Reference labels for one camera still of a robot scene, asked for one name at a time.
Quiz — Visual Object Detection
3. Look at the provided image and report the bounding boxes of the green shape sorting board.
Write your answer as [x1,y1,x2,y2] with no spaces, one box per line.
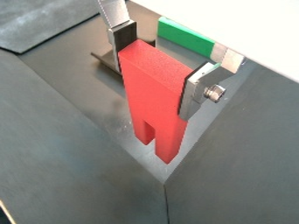
[158,17,216,58]

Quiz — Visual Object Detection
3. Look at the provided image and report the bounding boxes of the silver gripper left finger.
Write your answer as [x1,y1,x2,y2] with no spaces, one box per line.
[98,0,137,73]

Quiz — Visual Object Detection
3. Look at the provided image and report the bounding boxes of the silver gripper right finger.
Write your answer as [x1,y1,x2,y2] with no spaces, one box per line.
[178,43,246,121]

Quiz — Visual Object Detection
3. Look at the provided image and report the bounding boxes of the red double-square peg block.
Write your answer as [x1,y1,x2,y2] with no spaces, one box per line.
[118,39,193,164]

